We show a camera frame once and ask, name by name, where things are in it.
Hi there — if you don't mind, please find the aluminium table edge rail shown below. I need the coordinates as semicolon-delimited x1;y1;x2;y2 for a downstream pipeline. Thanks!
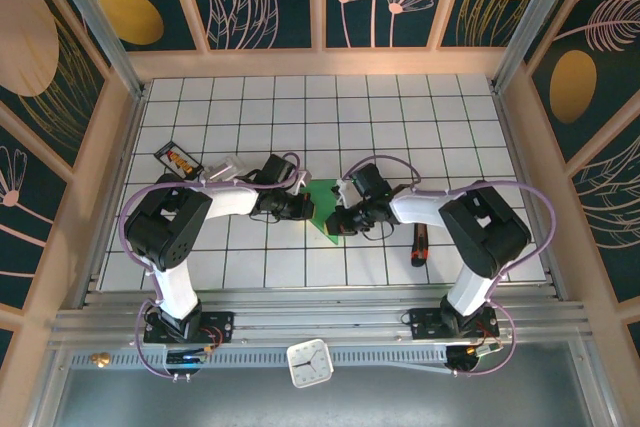
49;286;592;348

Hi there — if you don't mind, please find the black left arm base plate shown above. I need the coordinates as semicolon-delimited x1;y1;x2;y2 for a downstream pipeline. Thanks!
143;310;236;345

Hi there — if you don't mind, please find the aluminium frame post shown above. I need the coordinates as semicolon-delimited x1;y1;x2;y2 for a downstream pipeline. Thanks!
489;0;587;95
41;0;149;99

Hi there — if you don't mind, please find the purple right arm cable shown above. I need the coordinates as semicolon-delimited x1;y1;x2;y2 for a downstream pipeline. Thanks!
342;154;558;378

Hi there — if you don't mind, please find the green paper sheet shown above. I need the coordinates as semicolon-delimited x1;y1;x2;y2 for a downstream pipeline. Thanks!
299;179;348;247

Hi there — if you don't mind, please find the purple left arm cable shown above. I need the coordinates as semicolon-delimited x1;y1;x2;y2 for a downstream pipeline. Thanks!
118;151;304;381

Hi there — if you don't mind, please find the perforated metal cable duct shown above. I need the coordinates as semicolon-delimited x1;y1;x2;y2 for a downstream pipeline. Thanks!
67;345;451;370

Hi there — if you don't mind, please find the white square clock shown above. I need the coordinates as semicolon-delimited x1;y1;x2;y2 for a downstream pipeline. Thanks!
286;338;335;389

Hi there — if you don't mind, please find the small clear plastic item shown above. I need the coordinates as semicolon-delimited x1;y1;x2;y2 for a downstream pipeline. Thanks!
202;154;246;184

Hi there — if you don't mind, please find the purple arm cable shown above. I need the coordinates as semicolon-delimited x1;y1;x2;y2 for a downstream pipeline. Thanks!
342;154;558;378
118;151;304;381

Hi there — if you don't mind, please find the orange ridged block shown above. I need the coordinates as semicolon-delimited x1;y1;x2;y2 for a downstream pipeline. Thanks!
167;149;196;173

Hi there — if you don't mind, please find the black tray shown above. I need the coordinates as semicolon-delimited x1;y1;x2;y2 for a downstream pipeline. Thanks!
153;140;205;181

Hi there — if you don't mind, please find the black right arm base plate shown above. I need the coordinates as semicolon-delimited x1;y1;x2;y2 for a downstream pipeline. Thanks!
409;306;500;341

